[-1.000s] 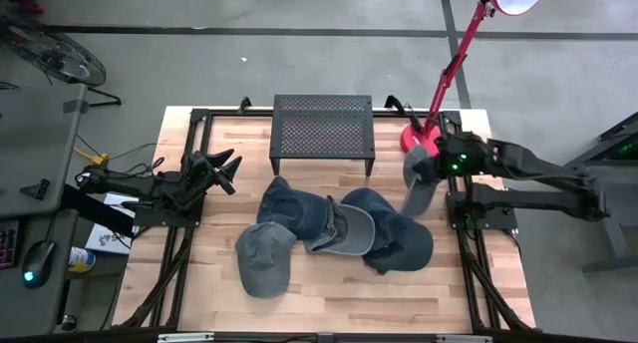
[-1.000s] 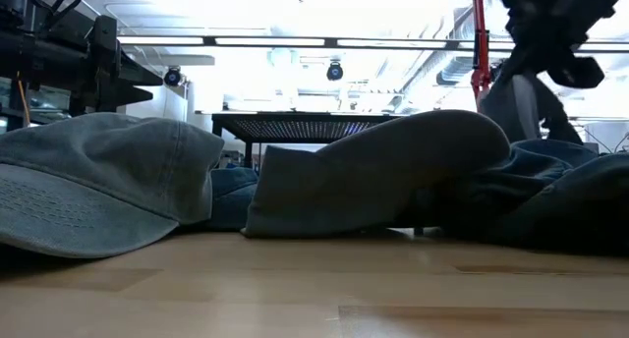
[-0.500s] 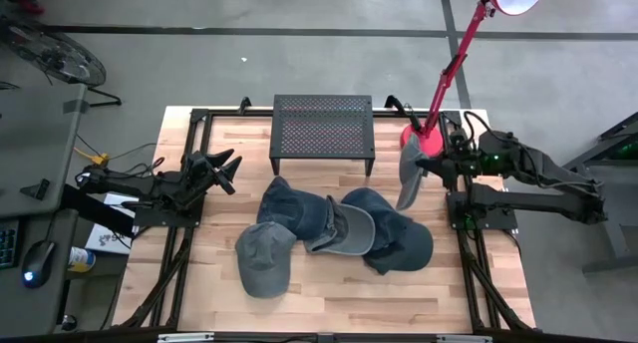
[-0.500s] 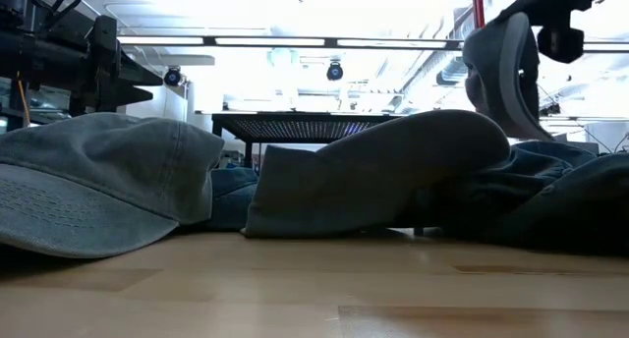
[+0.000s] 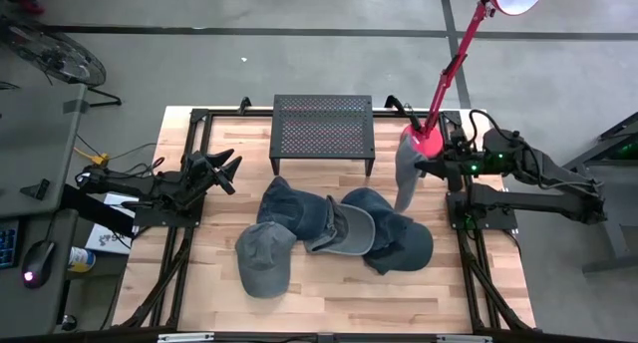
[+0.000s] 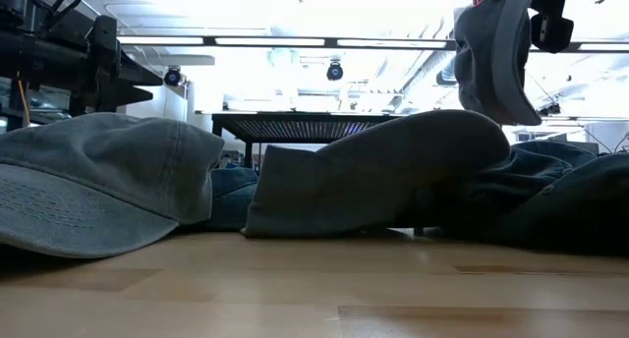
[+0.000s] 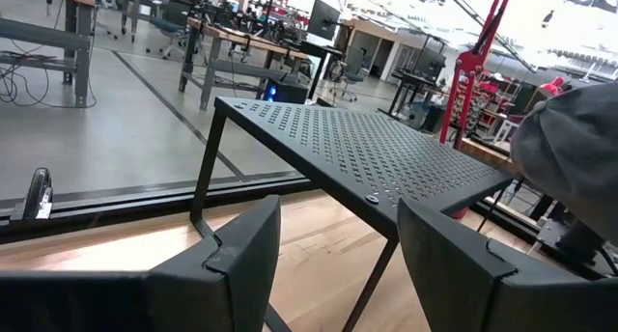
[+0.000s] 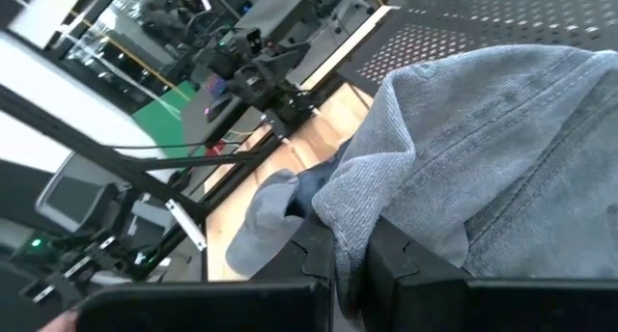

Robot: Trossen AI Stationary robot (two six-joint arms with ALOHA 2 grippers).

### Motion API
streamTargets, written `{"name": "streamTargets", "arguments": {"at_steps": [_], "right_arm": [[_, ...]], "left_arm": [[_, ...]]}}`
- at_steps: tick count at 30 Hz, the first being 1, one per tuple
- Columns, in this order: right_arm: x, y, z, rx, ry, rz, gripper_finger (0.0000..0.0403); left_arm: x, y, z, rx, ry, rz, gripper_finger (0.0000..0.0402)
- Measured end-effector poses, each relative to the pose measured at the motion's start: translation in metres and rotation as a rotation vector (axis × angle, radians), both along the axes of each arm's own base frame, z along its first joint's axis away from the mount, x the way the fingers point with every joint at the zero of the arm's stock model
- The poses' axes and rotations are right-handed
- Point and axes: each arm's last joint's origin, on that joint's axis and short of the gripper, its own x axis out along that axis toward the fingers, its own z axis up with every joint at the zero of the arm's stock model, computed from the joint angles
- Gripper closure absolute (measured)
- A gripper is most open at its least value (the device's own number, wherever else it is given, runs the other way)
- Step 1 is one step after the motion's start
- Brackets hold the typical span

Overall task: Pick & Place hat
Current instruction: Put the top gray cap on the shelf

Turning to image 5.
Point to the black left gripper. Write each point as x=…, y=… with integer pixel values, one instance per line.
x=199, y=173

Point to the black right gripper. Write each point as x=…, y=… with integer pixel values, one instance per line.
x=461, y=164

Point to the grey baseball cap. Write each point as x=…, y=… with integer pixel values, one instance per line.
x=264, y=260
x=356, y=231
x=409, y=178

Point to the navy denim baseball cap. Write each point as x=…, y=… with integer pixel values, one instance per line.
x=294, y=208
x=374, y=208

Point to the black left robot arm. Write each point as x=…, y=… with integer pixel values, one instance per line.
x=139, y=186

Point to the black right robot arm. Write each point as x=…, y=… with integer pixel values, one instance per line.
x=538, y=201

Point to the black perforated metal stand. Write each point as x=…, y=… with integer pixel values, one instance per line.
x=324, y=128

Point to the black bar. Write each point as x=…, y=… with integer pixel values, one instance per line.
x=95, y=211

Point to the white cardboard box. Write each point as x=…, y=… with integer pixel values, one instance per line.
x=107, y=240

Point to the white yellow can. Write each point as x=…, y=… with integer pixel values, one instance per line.
x=80, y=259

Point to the black metal side desk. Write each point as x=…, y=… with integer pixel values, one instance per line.
x=605, y=208

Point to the small black desk object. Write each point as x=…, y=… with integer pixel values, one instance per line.
x=36, y=189

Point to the black floor fan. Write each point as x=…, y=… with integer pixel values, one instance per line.
x=55, y=59

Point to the black computer mouse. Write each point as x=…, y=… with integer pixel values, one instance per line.
x=39, y=263

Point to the black round knob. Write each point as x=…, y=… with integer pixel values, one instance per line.
x=69, y=323

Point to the dark grey desk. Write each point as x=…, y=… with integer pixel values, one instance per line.
x=30, y=313

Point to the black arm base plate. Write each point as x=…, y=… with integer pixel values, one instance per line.
x=164, y=219
x=456, y=211

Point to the silver metal bracket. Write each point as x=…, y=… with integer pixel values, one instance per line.
x=184, y=337
x=463, y=339

